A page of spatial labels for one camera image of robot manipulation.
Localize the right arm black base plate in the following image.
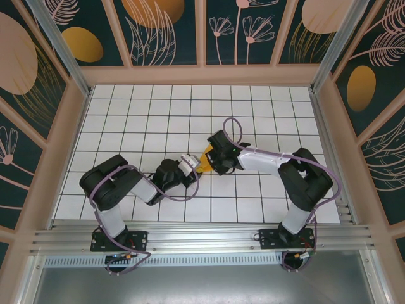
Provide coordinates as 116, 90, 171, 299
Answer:
258, 228, 317, 251

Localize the small board with orange connector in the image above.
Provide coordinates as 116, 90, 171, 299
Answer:
105, 251, 137, 263
292, 250, 317, 262

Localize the grey metal sheet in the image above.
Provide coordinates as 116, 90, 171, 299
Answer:
30, 265, 380, 304

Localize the aluminium corner post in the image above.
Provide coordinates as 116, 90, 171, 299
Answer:
25, 0, 93, 98
309, 0, 380, 94

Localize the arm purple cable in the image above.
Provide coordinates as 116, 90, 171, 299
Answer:
223, 117, 337, 274
89, 162, 201, 277

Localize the aluminium frame bar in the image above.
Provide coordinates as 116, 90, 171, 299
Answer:
14, 255, 45, 304
360, 250, 393, 304

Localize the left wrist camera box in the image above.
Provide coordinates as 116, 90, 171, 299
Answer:
178, 153, 203, 175

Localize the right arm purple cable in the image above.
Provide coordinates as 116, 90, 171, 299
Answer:
223, 117, 337, 274

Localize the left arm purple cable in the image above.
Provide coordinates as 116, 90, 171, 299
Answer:
89, 162, 201, 277

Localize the long aluminium mounting rail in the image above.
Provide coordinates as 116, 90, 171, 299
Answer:
30, 221, 377, 255

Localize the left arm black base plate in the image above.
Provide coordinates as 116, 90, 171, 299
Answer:
90, 230, 149, 253

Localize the slotted white cable duct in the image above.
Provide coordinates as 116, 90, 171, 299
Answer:
44, 255, 285, 267

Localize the orange square paper sheet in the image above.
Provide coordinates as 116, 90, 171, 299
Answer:
195, 144, 216, 175

